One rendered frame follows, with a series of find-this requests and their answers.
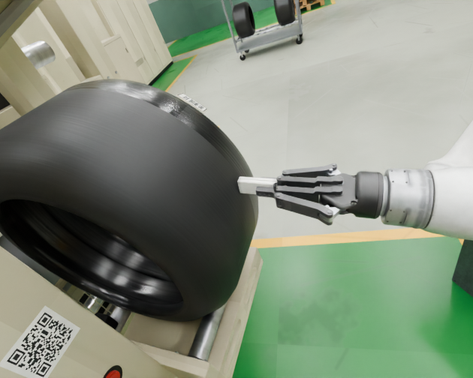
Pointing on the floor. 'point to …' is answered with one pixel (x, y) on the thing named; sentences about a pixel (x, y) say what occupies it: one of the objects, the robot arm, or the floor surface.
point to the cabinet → (125, 68)
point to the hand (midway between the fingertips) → (257, 186)
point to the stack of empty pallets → (310, 4)
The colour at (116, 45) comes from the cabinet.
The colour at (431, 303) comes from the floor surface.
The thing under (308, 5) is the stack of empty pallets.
